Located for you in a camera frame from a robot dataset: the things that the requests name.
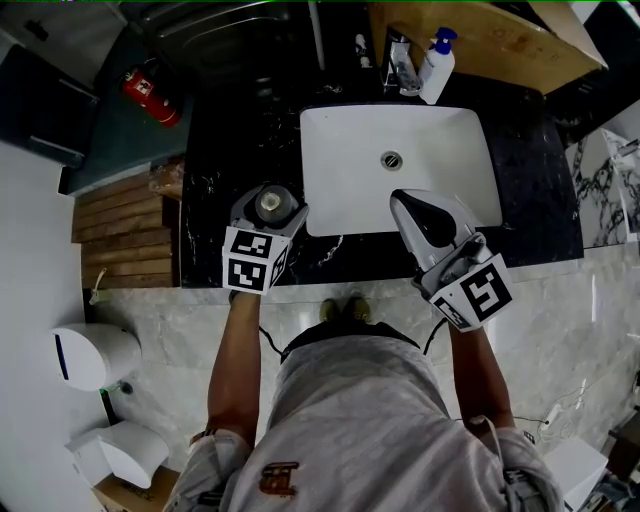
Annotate small white fitting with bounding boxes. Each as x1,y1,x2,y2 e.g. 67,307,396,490
353,32,374,70

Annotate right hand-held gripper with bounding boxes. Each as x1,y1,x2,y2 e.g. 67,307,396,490
389,188,515,333

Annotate clear bottle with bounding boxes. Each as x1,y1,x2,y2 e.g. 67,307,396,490
254,184,300,225

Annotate person's right forearm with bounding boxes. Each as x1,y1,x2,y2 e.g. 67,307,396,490
446,319,517,431

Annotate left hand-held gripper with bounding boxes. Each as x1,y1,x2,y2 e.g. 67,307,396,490
221,184,311,296

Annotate dark grey cabinet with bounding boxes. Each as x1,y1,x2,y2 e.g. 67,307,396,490
0,43,102,172

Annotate person's black shorts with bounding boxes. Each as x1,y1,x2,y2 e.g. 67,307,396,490
279,321,422,362

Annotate wooden slatted rack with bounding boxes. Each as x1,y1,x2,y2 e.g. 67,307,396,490
70,168,184,291

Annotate stainless steel basin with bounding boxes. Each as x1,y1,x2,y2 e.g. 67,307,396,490
138,0,302,81

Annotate chrome faucet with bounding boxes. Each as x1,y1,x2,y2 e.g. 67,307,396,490
381,27,422,97

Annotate red fire extinguisher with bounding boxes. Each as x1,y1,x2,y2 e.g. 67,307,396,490
120,58,183,129

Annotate white pipe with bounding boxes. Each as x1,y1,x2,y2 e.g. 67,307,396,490
306,0,327,72

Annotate person's left forearm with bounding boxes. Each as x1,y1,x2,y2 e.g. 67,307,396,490
205,288,264,447

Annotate white sink basin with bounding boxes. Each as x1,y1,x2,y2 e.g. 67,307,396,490
298,103,504,238

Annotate black marble sink counter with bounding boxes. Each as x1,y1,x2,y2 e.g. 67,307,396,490
180,0,586,291

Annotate person's grey patterned shirt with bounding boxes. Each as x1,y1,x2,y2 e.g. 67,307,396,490
163,332,567,512

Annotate wooden shelf board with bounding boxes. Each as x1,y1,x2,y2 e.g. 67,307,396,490
366,0,610,97

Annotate white round paper dispenser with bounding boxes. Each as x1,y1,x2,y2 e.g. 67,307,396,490
49,322,143,393

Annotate marble patterned sample sheets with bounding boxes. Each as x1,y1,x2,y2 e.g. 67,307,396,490
564,127,640,250

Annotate white box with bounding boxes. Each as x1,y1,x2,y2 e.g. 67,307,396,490
541,436,610,512

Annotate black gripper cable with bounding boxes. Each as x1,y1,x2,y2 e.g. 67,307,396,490
422,316,452,357
258,326,292,359

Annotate white power strip with cable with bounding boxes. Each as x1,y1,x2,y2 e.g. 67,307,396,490
518,369,640,447

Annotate cardboard box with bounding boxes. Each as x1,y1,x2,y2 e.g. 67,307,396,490
91,464,182,512

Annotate person's right shoe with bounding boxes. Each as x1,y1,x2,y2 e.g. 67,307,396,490
344,295,374,325

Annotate white blue pump soap dispenser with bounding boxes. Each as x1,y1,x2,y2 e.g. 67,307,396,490
416,26,459,106

